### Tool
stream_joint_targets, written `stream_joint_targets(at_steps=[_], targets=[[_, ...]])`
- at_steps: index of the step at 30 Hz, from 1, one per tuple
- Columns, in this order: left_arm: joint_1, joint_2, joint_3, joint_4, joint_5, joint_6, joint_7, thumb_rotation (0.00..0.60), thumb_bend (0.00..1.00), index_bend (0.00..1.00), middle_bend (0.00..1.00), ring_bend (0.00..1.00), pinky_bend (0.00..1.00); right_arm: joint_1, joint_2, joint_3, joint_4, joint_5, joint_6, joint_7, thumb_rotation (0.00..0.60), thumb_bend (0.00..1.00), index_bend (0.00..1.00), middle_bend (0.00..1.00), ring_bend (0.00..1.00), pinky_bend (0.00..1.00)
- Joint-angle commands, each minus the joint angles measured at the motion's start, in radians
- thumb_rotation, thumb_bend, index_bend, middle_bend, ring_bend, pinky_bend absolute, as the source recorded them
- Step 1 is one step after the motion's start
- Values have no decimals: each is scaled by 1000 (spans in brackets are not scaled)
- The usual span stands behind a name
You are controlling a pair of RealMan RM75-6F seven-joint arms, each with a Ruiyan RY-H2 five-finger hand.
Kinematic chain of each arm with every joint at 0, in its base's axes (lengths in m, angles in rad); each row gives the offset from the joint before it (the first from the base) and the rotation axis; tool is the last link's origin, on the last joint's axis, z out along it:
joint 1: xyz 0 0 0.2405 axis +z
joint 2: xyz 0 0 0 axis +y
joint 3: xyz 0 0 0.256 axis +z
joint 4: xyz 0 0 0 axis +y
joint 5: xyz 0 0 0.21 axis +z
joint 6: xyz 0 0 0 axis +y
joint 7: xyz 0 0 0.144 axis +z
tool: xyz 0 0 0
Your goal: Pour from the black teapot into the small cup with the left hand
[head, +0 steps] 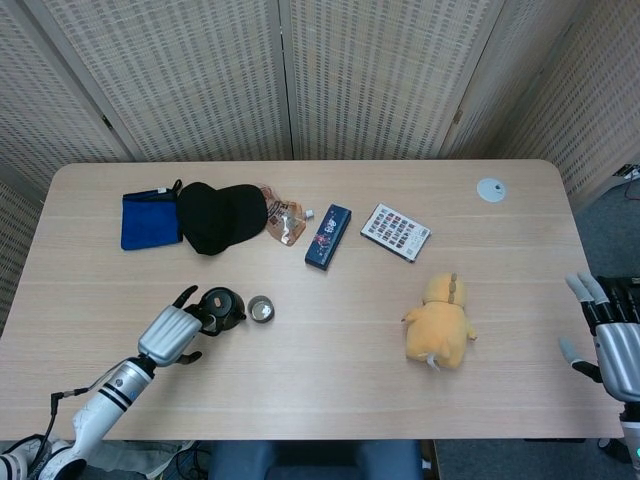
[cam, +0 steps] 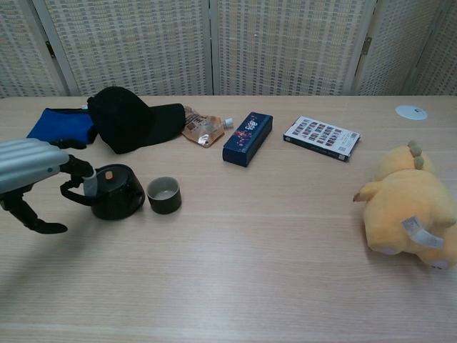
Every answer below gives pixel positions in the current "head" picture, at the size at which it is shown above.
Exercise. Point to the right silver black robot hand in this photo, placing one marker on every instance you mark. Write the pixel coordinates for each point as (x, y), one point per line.
(620, 355)

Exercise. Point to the blue robot torso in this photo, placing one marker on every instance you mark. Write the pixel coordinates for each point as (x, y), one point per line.
(310, 460)

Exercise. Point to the small dark green teacup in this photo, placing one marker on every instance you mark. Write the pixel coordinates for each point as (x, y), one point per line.
(261, 311)

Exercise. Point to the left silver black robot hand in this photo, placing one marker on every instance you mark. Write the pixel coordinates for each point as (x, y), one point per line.
(165, 332)

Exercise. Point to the brass screen hinge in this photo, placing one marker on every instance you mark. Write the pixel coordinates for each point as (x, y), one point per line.
(458, 117)
(106, 121)

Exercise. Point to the olive crumpled cloth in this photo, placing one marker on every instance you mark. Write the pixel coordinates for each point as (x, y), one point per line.
(145, 457)

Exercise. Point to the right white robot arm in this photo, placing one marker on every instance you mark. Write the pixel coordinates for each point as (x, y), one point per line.
(631, 430)

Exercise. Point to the woven folding screen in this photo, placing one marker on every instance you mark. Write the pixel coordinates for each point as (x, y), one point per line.
(200, 75)

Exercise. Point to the orange spouted drink pouch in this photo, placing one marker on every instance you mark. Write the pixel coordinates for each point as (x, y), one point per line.
(287, 225)

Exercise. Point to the flat box with picture grid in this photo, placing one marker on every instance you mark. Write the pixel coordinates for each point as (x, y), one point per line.
(395, 232)

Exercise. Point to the yellow plush toy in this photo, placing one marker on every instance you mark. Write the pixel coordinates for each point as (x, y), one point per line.
(440, 325)

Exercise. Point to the black baseball cap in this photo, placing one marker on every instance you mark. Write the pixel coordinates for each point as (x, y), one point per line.
(215, 220)

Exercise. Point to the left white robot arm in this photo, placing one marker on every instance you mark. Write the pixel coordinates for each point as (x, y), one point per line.
(110, 395)

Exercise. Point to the blue folded cloth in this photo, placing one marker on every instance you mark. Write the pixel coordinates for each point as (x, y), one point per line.
(147, 225)

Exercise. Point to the long navy blue box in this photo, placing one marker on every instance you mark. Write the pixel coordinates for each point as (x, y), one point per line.
(327, 237)

